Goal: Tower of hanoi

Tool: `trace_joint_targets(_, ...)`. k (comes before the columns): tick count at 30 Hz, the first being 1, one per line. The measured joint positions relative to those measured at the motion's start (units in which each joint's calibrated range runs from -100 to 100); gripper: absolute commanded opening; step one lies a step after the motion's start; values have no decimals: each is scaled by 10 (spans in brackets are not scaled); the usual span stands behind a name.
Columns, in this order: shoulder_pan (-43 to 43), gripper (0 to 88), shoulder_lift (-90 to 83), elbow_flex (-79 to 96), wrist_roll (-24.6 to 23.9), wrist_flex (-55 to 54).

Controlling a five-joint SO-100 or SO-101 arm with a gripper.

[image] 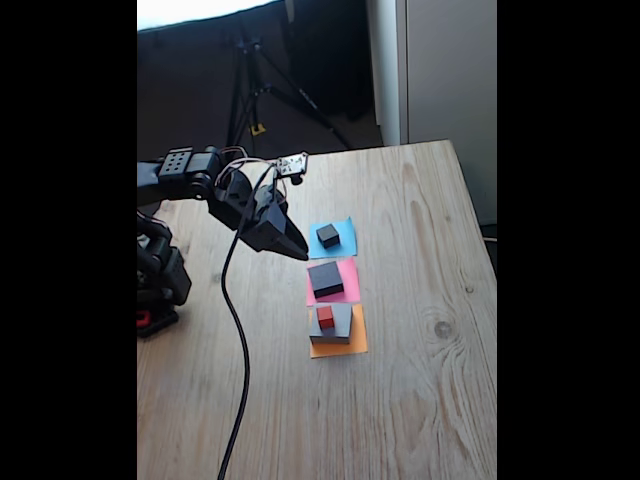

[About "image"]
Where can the small dark cube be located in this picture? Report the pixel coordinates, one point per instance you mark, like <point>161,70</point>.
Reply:
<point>328,234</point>

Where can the small red cube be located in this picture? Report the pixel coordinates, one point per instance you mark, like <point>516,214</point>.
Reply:
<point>325,316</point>

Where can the large grey block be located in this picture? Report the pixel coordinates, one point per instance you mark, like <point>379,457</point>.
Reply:
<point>343,320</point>

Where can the medium dark block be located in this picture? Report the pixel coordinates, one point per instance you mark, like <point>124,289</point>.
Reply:
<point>324,276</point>

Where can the blue paper sheet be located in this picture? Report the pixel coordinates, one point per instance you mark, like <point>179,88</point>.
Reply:
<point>350,245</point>

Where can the pink paper sheet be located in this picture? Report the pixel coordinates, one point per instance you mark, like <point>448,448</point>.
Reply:
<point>351,280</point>

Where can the yellow tape under tall tripod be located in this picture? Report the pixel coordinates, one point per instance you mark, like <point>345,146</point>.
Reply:
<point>257,130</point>

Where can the tall black tripod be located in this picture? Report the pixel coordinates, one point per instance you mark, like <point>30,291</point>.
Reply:
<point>248,90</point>

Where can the orange paper sheet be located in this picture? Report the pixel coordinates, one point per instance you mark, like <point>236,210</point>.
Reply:
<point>360,341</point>

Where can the bright white light panel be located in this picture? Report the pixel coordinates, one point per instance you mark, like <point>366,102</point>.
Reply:
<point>200,10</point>

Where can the white cabinet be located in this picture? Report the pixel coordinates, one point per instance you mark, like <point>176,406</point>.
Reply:
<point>450,75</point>

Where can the small wrist camera board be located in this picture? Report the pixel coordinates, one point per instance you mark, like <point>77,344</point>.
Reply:
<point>292,164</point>

